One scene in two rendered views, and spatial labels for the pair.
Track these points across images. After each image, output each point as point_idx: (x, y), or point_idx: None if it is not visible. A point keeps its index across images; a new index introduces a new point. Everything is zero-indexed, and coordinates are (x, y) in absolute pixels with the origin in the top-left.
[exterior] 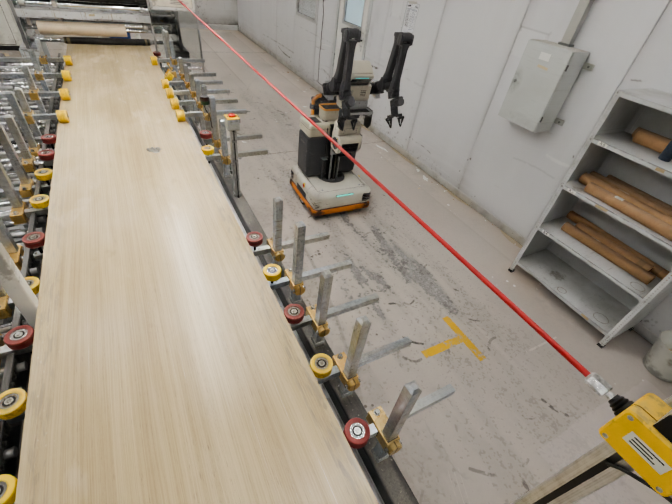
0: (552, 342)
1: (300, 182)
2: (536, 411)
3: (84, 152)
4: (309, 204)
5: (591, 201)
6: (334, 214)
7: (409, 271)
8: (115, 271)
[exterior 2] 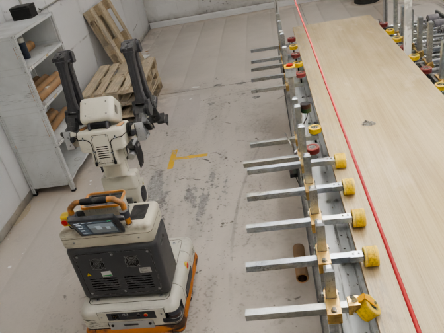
0: None
1: (185, 275)
2: (176, 133)
3: (436, 119)
4: (193, 263)
5: (52, 98)
6: None
7: (156, 199)
8: (374, 60)
